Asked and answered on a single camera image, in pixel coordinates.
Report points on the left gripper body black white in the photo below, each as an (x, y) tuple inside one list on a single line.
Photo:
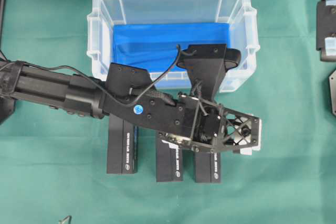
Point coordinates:
[(215, 128)]

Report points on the black camera box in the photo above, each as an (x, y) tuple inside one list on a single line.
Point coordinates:
[(207, 168), (169, 160), (122, 150)]

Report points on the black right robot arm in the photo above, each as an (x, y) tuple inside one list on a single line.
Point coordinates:
[(325, 30)]

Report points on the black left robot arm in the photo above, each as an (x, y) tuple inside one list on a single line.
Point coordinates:
[(128, 94)]

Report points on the clear plastic storage case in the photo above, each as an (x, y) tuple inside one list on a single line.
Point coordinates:
[(239, 14)]

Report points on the blue foam liner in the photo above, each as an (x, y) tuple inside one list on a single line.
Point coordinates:
[(153, 46)]

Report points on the green table cloth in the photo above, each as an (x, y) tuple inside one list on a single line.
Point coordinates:
[(53, 164)]

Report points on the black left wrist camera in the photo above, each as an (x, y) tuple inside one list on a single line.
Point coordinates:
[(209, 64)]

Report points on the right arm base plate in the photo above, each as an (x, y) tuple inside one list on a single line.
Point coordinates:
[(332, 88)]

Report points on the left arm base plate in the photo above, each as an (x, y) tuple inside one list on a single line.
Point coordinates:
[(7, 108)]

